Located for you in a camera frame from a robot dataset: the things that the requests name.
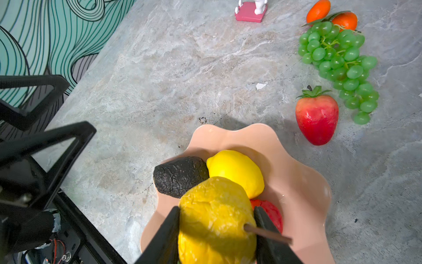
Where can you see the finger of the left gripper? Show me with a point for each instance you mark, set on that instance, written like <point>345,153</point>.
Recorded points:
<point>24,119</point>

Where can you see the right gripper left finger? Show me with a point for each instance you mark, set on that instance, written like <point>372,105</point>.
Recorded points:
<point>163,248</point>

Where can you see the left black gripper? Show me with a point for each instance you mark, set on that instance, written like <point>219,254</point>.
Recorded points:
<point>27,189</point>

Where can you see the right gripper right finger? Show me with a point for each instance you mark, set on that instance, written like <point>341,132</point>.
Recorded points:
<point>270,251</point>

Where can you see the red fake apple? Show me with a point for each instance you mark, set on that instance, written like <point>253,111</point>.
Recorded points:
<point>271,210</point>

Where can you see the small yellow fake pear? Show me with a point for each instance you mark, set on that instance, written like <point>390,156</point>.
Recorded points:
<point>211,224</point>

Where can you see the dark fake avocado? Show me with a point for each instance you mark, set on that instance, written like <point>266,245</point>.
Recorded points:
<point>176,177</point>

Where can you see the yellow fake lemon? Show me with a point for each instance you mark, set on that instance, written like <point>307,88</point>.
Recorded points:
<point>238,168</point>

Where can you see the red fake strawberry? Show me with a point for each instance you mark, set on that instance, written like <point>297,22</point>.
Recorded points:
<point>317,115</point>

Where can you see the green fake grape bunch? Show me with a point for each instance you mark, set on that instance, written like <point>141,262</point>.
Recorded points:
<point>335,52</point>

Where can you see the white rabbit figurine pink base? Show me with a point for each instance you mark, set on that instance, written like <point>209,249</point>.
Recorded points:
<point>251,11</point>

